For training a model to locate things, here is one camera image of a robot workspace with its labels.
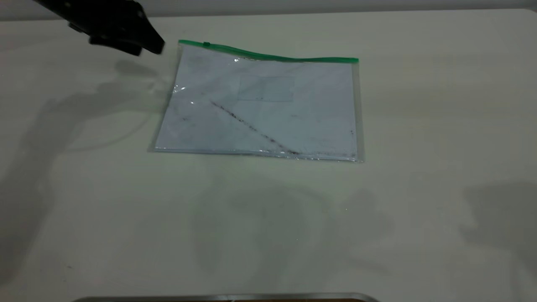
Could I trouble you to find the transparent zip bag green zipper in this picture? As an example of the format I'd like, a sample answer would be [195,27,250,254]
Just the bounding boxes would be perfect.
[148,40,365,163]

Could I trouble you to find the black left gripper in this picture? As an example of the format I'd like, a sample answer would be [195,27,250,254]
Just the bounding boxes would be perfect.
[34,0,166,57]

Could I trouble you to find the silver metal rim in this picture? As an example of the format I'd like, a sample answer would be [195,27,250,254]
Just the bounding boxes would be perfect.
[71,292,381,302]

